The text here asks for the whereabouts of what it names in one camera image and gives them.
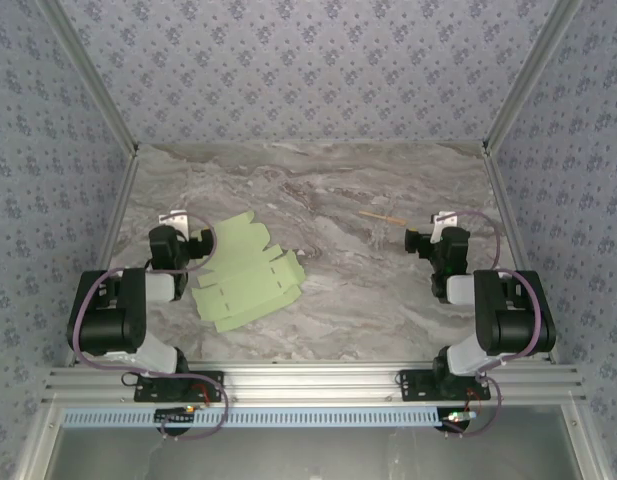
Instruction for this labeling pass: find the light green paper box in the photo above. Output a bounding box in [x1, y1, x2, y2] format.
[190, 212, 307, 334]

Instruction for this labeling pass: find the thin wooden stick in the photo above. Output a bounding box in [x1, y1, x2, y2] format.
[358, 210, 407, 225]

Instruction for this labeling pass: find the small black controller board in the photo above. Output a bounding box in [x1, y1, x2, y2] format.
[154, 405, 198, 426]
[437, 407, 482, 432]

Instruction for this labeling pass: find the grey metal sheet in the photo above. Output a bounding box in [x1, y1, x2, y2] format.
[52, 427, 579, 480]

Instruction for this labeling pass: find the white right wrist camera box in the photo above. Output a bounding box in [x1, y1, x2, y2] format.
[430, 210, 462, 244]

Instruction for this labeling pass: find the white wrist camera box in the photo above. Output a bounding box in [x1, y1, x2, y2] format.
[430, 210, 462, 244]
[159, 209, 190, 237]

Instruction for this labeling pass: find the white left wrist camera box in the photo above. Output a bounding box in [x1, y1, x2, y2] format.
[159, 209, 190, 237]

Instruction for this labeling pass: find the aluminium table side rail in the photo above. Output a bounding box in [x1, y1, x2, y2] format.
[482, 144, 559, 364]
[65, 147, 139, 369]

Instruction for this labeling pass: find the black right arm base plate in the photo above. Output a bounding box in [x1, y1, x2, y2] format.
[398, 369, 491, 403]

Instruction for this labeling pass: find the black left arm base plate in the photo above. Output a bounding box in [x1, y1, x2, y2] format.
[133, 370, 225, 403]

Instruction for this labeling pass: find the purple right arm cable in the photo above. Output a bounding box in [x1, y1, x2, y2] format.
[435, 209, 554, 439]

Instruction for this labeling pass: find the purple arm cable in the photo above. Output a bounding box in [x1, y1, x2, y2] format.
[71, 212, 230, 442]
[435, 209, 554, 439]

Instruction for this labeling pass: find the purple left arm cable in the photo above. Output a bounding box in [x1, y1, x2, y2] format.
[71, 212, 230, 442]

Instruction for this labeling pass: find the aluminium mounting rail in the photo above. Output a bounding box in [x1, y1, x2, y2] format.
[41, 363, 587, 404]

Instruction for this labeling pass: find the aluminium frame post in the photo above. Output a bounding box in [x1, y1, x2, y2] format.
[481, 0, 584, 156]
[37, 0, 140, 156]

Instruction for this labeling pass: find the slotted grey cable duct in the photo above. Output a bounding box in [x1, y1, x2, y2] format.
[61, 405, 442, 429]

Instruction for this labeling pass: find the aluminium frame leg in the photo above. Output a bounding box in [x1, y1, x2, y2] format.
[562, 402, 609, 480]
[15, 402, 64, 480]

